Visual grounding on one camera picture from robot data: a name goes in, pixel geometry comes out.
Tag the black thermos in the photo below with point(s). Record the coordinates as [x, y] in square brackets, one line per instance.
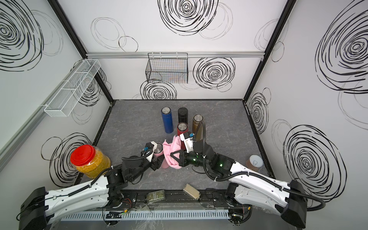
[183, 115]

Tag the white lid can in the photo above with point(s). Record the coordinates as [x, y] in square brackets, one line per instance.
[254, 163]

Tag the beige sponge block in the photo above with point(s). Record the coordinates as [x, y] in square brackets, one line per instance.
[192, 192]

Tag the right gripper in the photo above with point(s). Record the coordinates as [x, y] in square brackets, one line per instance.
[182, 160]

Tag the green scouring pad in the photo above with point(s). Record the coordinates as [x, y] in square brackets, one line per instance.
[156, 196]

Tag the blue thermos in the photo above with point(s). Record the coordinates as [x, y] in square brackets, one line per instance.
[167, 119]

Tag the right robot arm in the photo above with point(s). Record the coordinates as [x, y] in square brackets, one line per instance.
[245, 185]

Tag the white wire shelf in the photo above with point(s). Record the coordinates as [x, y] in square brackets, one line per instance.
[79, 88]

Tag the black wire basket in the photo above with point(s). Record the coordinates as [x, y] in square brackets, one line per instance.
[169, 67]

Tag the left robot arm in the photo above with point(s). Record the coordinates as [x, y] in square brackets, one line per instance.
[43, 207]

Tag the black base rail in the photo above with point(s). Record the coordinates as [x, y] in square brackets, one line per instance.
[210, 196]

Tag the white cable duct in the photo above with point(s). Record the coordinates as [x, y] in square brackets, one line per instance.
[150, 215]

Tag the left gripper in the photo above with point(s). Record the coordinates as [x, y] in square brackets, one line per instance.
[158, 163]

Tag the pink thermos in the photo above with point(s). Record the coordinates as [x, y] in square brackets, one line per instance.
[159, 153]

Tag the red lid snack jar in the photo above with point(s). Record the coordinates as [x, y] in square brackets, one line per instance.
[90, 160]

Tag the red thermos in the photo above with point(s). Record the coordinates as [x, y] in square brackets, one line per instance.
[182, 128]

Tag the gold thermos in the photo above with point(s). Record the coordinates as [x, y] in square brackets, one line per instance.
[196, 127]

